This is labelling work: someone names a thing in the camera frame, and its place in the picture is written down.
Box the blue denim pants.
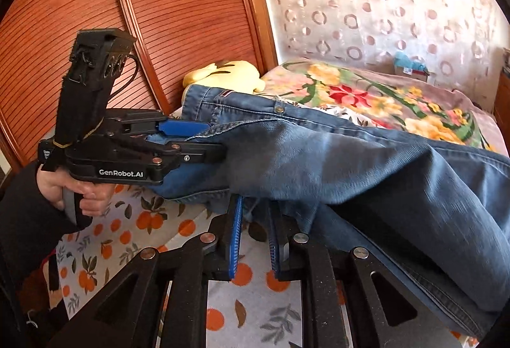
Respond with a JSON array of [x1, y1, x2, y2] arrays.
[[153, 84, 510, 338]]

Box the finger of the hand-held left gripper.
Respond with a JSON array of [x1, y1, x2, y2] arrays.
[[106, 111, 212, 139], [115, 138, 229, 170]]

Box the person's left hand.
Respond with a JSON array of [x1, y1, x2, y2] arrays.
[[37, 167, 114, 217]]

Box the small box with blue packets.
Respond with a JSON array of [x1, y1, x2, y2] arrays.
[[394, 52, 431, 82]]

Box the brown wooden side cabinet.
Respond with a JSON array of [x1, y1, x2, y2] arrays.
[[494, 73, 510, 125]]

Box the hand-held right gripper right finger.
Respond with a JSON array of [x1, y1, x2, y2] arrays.
[[268, 204, 465, 348]]

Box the orange fruit print bed sheet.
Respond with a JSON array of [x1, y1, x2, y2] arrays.
[[50, 103, 481, 348]]

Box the person's left forearm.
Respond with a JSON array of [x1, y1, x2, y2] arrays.
[[0, 162, 93, 277]]

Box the brown wooden wardrobe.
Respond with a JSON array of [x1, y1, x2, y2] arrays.
[[0, 0, 280, 173]]

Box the yellow plush toy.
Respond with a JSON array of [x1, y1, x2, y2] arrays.
[[182, 59, 267, 94]]

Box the pink floral blanket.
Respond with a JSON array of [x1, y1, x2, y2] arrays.
[[261, 58, 508, 153]]

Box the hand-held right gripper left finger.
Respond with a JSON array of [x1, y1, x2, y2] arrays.
[[46, 194, 244, 348]]

